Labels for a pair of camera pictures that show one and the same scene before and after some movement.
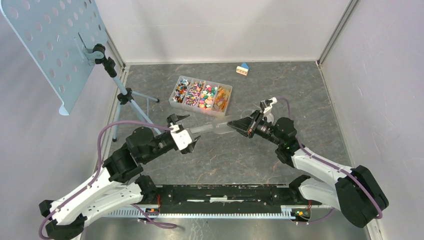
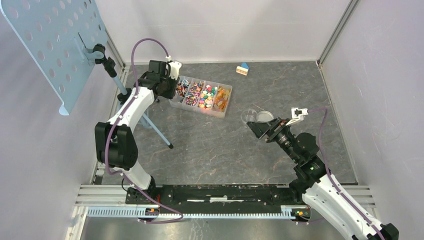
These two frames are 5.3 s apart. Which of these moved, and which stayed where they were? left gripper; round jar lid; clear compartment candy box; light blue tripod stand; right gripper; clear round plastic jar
Moved: right gripper; left gripper
Stayed: clear compartment candy box; round jar lid; clear round plastic jar; light blue tripod stand
